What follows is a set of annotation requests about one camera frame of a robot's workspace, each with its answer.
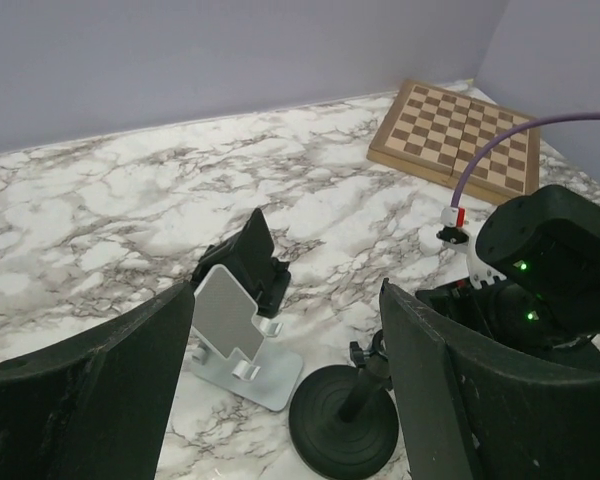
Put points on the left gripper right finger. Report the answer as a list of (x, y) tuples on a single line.
[(472, 408)]

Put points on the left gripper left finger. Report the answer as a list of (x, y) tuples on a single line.
[(96, 405)]

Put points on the black round-base phone stand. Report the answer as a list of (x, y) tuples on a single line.
[(342, 420)]

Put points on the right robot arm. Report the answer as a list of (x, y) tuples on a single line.
[(533, 273)]

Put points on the silver metal phone stand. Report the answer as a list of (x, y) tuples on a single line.
[(236, 349)]

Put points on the black folding phone stand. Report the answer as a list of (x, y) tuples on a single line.
[(248, 255)]

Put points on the wooden chessboard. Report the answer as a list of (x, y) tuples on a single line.
[(433, 133)]

